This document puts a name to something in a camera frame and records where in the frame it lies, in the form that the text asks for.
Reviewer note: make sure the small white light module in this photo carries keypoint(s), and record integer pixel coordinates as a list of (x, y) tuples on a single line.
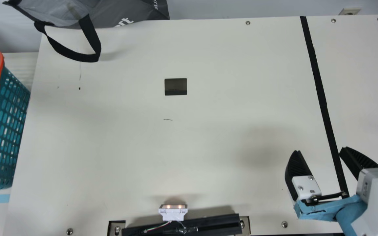
[(172, 211)]

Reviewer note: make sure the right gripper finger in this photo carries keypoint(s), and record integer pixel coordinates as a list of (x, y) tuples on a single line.
[(356, 160), (299, 170)]

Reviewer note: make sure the small square scanner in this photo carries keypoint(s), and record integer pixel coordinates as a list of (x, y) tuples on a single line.
[(176, 87)]

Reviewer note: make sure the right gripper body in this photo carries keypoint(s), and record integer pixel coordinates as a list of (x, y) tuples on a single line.
[(333, 209)]

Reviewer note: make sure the teal shopping basket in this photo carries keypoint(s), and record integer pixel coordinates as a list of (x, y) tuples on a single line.
[(0, 70)]

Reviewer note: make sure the black strip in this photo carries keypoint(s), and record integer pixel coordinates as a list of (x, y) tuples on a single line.
[(321, 95)]

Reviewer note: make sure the white wall outlet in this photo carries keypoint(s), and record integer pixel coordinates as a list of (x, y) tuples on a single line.
[(349, 11)]

